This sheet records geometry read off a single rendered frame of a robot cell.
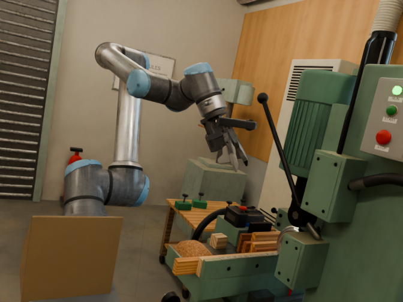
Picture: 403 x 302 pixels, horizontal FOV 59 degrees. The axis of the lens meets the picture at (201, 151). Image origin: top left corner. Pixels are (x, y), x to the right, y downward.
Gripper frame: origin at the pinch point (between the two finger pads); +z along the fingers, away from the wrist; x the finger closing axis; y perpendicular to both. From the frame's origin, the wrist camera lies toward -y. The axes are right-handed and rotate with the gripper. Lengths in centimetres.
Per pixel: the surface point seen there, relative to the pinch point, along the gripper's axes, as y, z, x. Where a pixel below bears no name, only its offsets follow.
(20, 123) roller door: 227, -112, -153
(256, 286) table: 7.2, 32.9, 10.7
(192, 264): 16.6, 18.0, 24.9
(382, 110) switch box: -39.2, -1.7, 29.3
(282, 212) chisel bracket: -5.4, 17.4, -2.3
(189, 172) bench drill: 113, -9, -224
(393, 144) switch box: -38, 5, 32
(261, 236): 4.0, 22.8, -2.3
